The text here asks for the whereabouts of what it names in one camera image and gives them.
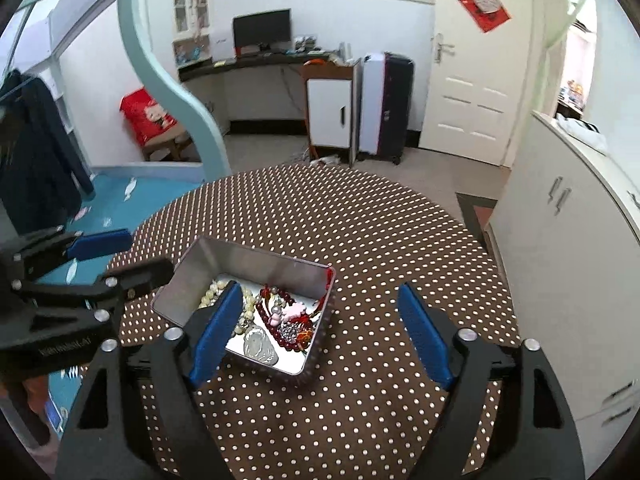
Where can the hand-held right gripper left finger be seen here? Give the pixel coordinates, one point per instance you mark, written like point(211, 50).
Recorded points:
point(215, 335)

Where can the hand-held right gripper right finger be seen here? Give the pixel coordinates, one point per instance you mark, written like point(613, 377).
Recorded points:
point(425, 335)

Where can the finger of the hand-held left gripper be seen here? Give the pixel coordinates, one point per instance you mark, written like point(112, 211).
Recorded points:
point(100, 242)
point(145, 275)

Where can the translucent jade pendant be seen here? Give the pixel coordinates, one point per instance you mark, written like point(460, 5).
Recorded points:
point(257, 345)

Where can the silver sparkly brooch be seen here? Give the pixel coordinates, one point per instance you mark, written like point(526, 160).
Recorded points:
point(290, 332)

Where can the grey metal tin box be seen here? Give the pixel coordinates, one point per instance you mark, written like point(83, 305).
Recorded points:
point(235, 260)

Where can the pink flower hair clip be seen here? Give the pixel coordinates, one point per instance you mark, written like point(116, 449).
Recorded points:
point(292, 311)

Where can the person's left forearm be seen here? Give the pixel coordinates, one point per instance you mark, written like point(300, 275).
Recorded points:
point(30, 400)

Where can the dark hanging jacket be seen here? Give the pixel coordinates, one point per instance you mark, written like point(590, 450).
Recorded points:
point(35, 160)

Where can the wooden stool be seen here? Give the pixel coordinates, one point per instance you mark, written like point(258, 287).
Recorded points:
point(170, 147)

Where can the brown dotted tablecloth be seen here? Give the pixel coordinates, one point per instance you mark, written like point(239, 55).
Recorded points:
point(350, 240)

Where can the dark bordered door mat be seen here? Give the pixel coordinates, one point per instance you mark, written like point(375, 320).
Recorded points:
point(475, 215)

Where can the red printed bag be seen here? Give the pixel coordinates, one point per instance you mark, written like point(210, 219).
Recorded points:
point(147, 115)

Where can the white cupboard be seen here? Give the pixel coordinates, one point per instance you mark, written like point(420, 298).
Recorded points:
point(560, 260)

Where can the black and white suitcase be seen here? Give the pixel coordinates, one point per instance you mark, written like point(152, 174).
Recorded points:
point(387, 105)

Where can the black curved desk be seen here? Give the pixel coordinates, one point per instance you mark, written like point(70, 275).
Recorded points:
point(250, 62)

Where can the wooden cabinet with white door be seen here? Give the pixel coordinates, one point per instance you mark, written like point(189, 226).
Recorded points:
point(327, 105)

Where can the white glass-door display cabinet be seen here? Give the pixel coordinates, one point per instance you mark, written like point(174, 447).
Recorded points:
point(187, 5)

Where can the white panel door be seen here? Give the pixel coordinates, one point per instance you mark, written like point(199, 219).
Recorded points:
point(475, 85)

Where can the white plastic bag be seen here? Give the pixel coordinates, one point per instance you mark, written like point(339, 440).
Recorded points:
point(582, 132)

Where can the black computer monitor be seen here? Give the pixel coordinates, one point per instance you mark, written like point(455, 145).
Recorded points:
point(261, 29)

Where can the red door decoration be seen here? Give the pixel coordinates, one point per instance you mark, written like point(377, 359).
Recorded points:
point(485, 7)

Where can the teal loft bed frame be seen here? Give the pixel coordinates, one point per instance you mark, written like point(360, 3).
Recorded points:
point(165, 75)

